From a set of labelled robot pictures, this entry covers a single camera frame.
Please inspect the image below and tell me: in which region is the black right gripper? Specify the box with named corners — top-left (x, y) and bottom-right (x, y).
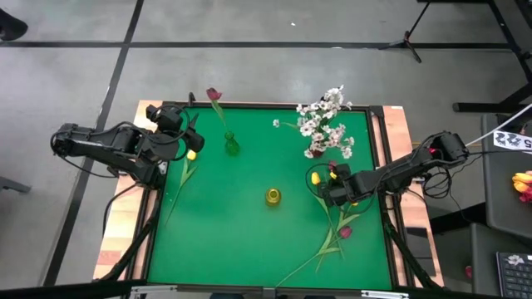
top-left (318, 172), bottom-right (377, 208)

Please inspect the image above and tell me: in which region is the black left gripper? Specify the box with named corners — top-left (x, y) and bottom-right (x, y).
top-left (140, 126), bottom-right (205, 164)

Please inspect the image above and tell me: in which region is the yellow tulip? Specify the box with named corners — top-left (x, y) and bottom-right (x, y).
top-left (310, 171), bottom-right (346, 261)
top-left (163, 149), bottom-right (200, 228)

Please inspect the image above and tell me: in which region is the white blossom bunch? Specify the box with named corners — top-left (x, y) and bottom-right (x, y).
top-left (295, 84), bottom-right (354, 122)
top-left (303, 123), bottom-right (357, 160)
top-left (272, 118), bottom-right (333, 145)

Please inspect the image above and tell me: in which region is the green glass vase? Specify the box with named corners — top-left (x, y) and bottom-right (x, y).
top-left (224, 130), bottom-right (241, 158)

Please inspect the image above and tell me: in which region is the yellow ribbed glass jar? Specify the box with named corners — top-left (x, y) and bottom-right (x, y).
top-left (264, 187), bottom-right (283, 208)

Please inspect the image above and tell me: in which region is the green table mat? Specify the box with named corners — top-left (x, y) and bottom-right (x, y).
top-left (147, 106), bottom-right (394, 291)

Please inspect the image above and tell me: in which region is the dark grey desk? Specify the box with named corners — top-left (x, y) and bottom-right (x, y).
top-left (431, 223), bottom-right (532, 298)

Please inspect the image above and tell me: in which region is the black tripod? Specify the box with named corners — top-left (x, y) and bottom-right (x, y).
top-left (377, 0), bottom-right (433, 64)

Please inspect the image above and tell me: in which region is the grey furniture leg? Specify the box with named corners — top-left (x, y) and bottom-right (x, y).
top-left (0, 176), bottom-right (32, 195)

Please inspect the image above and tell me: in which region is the white marker tag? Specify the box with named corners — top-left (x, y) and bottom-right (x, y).
top-left (493, 130), bottom-right (532, 151)

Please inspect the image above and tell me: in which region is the black keyboard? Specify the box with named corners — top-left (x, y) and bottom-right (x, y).
top-left (495, 251), bottom-right (532, 298)

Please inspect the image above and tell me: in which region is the person's shoe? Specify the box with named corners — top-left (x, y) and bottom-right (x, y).
top-left (0, 7), bottom-right (29, 42)

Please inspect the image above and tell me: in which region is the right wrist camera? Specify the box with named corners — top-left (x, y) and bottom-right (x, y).
top-left (332, 163), bottom-right (352, 180)

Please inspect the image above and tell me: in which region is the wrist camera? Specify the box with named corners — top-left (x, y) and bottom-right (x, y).
top-left (332, 163), bottom-right (352, 180)
top-left (145, 104), bottom-right (185, 133)

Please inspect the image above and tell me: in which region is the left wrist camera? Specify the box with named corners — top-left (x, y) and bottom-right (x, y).
top-left (145, 104), bottom-right (185, 133)

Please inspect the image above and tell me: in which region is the black table frame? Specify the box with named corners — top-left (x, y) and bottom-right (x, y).
top-left (126, 100), bottom-right (416, 292)

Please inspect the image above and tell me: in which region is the black floor stand frame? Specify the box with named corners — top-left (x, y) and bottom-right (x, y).
top-left (452, 0), bottom-right (532, 114)

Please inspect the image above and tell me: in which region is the white cable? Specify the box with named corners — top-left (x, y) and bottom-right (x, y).
top-left (465, 103), bottom-right (532, 147)

